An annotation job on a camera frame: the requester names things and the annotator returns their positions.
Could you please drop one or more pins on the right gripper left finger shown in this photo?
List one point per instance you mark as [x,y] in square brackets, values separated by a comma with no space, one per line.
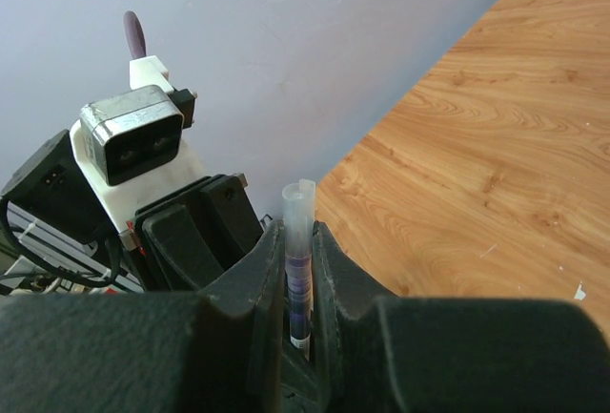
[213,350]

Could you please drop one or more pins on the clear cap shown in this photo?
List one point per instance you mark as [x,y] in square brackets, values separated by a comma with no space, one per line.
[298,217]

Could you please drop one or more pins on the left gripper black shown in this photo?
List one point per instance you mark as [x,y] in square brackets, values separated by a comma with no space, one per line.
[174,227]

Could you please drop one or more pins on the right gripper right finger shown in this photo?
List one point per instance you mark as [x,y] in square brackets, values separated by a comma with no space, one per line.
[378,352]

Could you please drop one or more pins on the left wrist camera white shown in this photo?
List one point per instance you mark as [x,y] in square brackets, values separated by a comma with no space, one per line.
[129,147]

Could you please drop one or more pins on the purple gel pen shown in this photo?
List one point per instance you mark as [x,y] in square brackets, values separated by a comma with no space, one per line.
[299,282]

